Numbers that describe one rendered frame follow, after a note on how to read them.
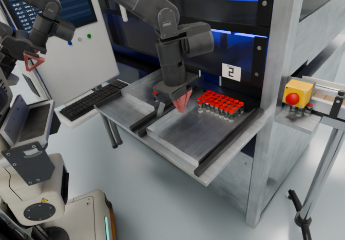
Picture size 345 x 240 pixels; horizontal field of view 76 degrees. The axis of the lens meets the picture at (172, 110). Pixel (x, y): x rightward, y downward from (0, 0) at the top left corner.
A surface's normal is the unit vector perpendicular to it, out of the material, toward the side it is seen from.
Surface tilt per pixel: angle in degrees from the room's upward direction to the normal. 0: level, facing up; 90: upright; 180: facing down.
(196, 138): 0
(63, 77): 90
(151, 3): 82
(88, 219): 0
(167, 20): 85
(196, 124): 0
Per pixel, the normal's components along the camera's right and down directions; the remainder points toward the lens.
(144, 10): 0.21, 0.51
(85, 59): 0.73, 0.32
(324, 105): -0.70, 0.49
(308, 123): -0.13, -0.80
